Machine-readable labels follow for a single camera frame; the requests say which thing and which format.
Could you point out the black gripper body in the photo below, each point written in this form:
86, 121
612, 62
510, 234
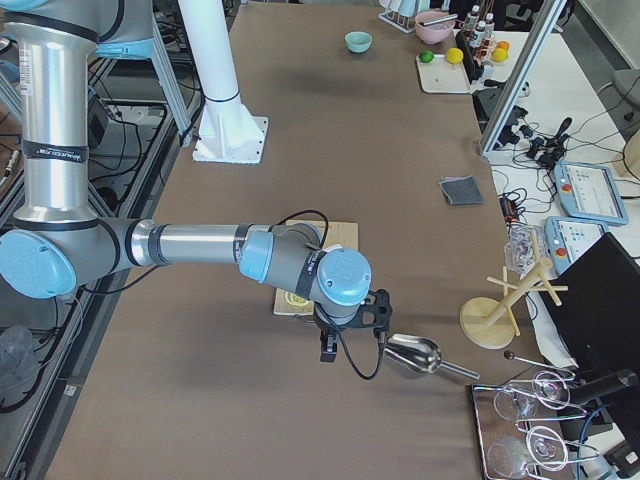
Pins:
330, 330

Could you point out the mint green bowl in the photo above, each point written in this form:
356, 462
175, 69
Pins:
358, 41

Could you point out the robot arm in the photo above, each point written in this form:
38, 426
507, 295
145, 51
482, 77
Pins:
59, 243

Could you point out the pink bowl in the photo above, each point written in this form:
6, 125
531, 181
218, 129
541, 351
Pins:
432, 27

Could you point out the lemon slice on board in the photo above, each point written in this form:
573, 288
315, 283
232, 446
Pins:
294, 300

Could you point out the steel scoop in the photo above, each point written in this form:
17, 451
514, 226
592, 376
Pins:
422, 355

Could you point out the wooden cutting board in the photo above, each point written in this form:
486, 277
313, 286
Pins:
339, 233

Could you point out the wooden mug tree stand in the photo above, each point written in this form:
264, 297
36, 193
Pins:
491, 323

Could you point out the grey folded cloth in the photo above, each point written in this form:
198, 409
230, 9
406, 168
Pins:
461, 191

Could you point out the metal glass rack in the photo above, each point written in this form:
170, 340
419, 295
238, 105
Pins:
490, 427

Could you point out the wine glass lower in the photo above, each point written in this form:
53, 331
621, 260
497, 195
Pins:
541, 451

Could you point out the wine glass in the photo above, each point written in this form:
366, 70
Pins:
541, 451
522, 399

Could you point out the wine glass upper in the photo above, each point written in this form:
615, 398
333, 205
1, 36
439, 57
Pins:
522, 399

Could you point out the lower teach pendant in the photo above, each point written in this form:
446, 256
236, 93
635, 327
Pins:
568, 239

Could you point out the teach pendant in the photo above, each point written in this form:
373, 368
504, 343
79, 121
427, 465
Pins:
568, 239
589, 192

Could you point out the black monitor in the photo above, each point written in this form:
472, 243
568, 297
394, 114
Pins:
598, 320

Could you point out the cream tray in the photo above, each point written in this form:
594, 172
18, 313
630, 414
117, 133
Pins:
441, 77

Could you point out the green lime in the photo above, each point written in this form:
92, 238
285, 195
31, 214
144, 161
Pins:
426, 56

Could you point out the upper teach pendant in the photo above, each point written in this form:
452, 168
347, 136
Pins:
589, 192

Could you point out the yellow lemon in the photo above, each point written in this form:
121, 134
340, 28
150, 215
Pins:
500, 55
454, 56

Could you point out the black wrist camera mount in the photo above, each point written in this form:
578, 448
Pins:
376, 311

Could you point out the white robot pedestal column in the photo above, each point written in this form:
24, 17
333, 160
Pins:
228, 132

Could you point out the aluminium frame post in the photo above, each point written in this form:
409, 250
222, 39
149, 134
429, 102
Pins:
536, 39

